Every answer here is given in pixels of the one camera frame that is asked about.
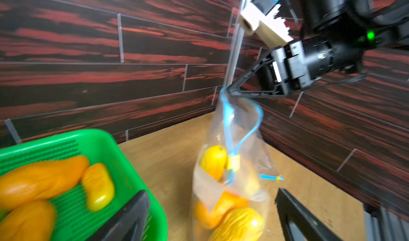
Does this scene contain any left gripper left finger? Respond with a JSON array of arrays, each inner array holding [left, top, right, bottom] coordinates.
[[88, 190, 151, 241]]

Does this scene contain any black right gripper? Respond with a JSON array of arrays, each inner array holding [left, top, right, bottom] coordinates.
[[228, 37, 364, 97]]

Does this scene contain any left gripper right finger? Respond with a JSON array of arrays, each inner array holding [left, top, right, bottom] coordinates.
[[275, 188, 341, 241]]

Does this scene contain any clear zip-top bag blue zipper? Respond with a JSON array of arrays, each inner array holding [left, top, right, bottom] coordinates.
[[189, 88, 282, 241]]

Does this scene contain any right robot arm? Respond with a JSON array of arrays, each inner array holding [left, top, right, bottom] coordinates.
[[227, 0, 409, 98]]

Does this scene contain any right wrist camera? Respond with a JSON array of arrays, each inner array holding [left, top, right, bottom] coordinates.
[[239, 0, 294, 49]]

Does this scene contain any green plastic basket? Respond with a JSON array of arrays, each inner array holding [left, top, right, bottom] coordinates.
[[1, 129, 149, 241]]

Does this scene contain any green yellow mango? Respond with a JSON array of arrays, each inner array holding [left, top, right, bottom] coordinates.
[[208, 207, 265, 241]]

